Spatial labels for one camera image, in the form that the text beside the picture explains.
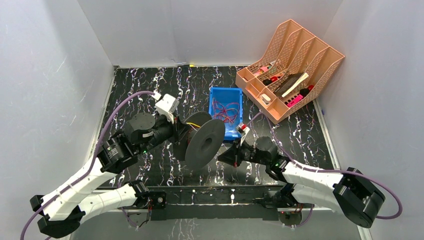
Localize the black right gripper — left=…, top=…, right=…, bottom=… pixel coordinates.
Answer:
left=216, top=137, right=269, bottom=168

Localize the black cable spool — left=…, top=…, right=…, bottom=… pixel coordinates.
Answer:
left=172, top=111, right=226, bottom=170

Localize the blue plastic bin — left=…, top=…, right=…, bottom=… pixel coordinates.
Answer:
left=208, top=87, right=243, bottom=141

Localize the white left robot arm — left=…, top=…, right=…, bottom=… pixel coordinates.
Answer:
left=30, top=112, right=192, bottom=238

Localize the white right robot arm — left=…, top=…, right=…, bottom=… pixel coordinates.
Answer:
left=217, top=136, right=386, bottom=229

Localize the white correction tape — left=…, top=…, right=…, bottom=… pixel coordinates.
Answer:
left=259, top=93, right=271, bottom=105

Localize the pink marker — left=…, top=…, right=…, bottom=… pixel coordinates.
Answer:
left=286, top=94, right=304, bottom=108

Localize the black notebook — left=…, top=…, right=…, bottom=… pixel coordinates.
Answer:
left=273, top=72, right=305, bottom=97

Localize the red black marker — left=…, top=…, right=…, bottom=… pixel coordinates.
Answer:
left=299, top=85, right=314, bottom=98

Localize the peach desk file organizer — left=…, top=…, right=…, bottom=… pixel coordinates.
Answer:
left=235, top=19, right=345, bottom=124

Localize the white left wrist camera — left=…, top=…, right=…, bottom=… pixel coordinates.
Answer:
left=152, top=91, right=180, bottom=124

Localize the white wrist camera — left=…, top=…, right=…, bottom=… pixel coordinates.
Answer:
left=152, top=91, right=180, bottom=124
left=236, top=123, right=250, bottom=146

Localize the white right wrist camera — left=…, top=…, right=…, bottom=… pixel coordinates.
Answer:
left=236, top=123, right=250, bottom=146

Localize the red cable bundle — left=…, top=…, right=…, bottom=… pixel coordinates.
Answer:
left=211, top=98, right=241, bottom=124

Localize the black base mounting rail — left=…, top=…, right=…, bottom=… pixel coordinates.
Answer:
left=64, top=185, right=364, bottom=223

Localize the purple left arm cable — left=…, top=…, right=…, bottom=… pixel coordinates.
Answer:
left=19, top=90, right=160, bottom=240

